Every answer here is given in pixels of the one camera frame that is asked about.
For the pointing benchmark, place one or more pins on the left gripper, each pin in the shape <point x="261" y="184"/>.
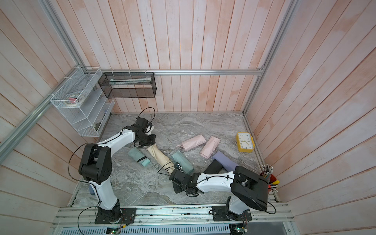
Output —
<point x="152" y="141"/>

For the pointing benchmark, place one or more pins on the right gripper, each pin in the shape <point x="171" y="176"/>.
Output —
<point x="176" y="190"/>

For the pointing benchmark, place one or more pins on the mint green sleeve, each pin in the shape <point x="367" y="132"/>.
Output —
<point x="185" y="164"/>

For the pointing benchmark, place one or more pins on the mint green umbrella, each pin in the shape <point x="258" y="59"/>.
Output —
<point x="139" y="157"/>

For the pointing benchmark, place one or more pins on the beige umbrella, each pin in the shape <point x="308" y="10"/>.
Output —
<point x="162" y="159"/>

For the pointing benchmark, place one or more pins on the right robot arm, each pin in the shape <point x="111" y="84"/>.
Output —
<point x="248" y="190"/>

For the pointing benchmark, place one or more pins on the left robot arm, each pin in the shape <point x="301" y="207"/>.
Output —
<point x="96" y="163"/>

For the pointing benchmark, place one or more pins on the black umbrella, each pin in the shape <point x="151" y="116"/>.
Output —
<point x="214" y="168"/>

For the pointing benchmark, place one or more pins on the pink umbrella left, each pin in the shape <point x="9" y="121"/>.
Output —
<point x="191" y="143"/>

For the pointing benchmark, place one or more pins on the pink umbrella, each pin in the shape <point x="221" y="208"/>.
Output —
<point x="210" y="147"/>
<point x="191" y="143"/>

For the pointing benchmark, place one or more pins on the pink umbrella right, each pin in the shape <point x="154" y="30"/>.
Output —
<point x="210" y="147"/>

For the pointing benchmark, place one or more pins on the lavender umbrella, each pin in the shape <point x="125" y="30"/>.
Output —
<point x="227" y="163"/>

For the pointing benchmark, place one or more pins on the black mesh basket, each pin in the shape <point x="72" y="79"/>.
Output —
<point x="128" y="85"/>

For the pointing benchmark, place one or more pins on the tape roll on shelf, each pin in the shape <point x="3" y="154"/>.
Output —
<point x="74" y="100"/>

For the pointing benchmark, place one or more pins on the yellow alarm clock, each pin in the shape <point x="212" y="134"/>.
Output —
<point x="245" y="142"/>

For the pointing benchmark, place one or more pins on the blue phone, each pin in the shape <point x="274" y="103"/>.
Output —
<point x="91" y="190"/>

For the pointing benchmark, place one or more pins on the red pen holder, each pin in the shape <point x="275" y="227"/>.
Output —
<point x="267" y="174"/>

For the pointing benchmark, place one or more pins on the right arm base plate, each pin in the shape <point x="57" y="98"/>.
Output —
<point x="222" y="213"/>

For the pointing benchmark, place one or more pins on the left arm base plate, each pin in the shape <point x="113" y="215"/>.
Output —
<point x="116" y="215"/>

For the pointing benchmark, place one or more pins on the white wire shelf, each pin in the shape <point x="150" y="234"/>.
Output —
<point x="88" y="119"/>

